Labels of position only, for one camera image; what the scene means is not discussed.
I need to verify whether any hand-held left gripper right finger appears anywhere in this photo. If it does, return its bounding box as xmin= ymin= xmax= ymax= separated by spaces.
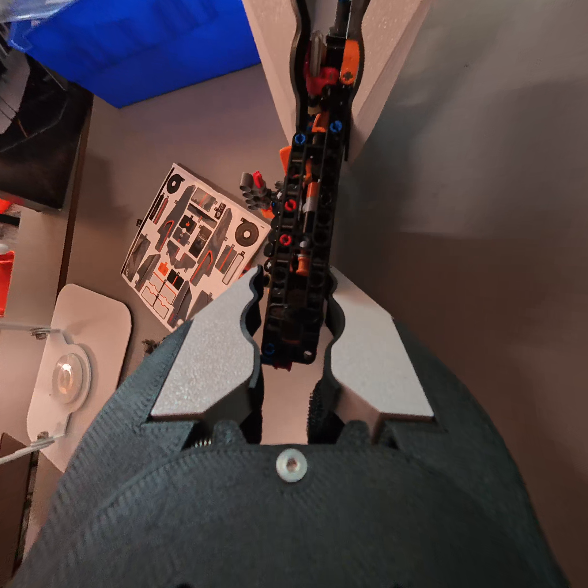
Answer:
xmin=322 ymin=268 xmax=436 ymax=436

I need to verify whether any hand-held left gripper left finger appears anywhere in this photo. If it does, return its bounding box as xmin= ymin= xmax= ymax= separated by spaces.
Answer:
xmin=148 ymin=266 xmax=265 ymax=421

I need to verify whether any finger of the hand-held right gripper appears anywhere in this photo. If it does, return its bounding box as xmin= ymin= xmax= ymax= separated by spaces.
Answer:
xmin=241 ymin=0 xmax=313 ymax=138
xmin=344 ymin=0 xmax=433 ymax=162

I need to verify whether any black lego frame assembly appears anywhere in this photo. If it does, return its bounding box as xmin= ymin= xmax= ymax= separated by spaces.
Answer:
xmin=259 ymin=0 xmax=364 ymax=372

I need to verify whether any lego sticker sheet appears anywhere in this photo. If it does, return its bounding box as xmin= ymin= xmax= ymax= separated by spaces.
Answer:
xmin=120 ymin=162 xmax=273 ymax=332

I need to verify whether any grey lego engine piece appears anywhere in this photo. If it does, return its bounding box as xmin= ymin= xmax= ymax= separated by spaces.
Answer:
xmin=238 ymin=170 xmax=276 ymax=217

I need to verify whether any blue plastic bin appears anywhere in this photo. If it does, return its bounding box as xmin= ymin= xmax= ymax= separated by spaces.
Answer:
xmin=7 ymin=0 xmax=262 ymax=110

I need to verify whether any clear suction cup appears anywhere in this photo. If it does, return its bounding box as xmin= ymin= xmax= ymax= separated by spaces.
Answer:
xmin=50 ymin=342 xmax=92 ymax=410

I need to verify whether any orange plastic object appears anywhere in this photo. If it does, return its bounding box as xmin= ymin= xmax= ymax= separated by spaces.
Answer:
xmin=0 ymin=250 xmax=15 ymax=318

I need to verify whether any clear plastic bag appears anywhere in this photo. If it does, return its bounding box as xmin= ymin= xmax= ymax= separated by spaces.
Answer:
xmin=0 ymin=0 xmax=76 ymax=51

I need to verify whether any black cardboard box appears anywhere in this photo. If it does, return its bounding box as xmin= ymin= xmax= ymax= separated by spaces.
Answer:
xmin=0 ymin=51 xmax=95 ymax=212

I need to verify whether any white rounded base plate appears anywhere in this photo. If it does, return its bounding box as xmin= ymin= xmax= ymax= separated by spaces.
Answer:
xmin=27 ymin=282 xmax=134 ymax=474

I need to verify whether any clear acrylic bracket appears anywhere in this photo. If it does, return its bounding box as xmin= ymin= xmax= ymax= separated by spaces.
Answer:
xmin=0 ymin=322 xmax=76 ymax=465

